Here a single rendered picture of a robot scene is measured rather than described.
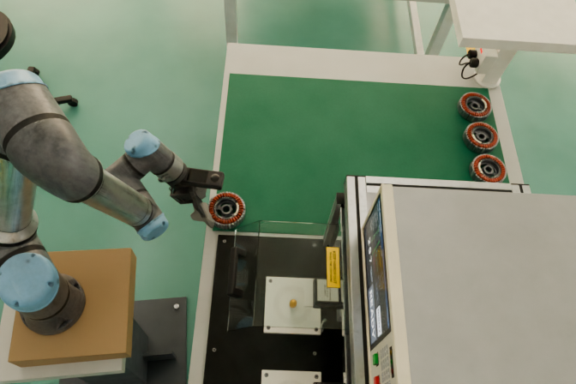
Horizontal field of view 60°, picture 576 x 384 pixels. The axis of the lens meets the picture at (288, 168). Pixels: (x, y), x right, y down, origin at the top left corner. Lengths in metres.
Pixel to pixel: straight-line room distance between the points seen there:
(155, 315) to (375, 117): 1.20
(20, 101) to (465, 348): 0.83
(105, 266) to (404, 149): 0.99
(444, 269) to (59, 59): 2.54
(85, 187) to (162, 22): 2.27
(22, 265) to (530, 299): 1.01
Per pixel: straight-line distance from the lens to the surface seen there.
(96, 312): 1.41
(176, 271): 2.28
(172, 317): 2.21
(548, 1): 1.65
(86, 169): 0.94
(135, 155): 1.27
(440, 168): 1.72
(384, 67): 1.93
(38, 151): 0.91
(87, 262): 1.46
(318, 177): 1.60
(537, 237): 1.02
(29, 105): 0.95
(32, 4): 3.44
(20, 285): 1.24
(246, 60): 1.88
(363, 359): 1.05
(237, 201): 1.51
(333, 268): 1.14
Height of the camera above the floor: 2.13
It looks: 59 degrees down
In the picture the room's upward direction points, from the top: 7 degrees clockwise
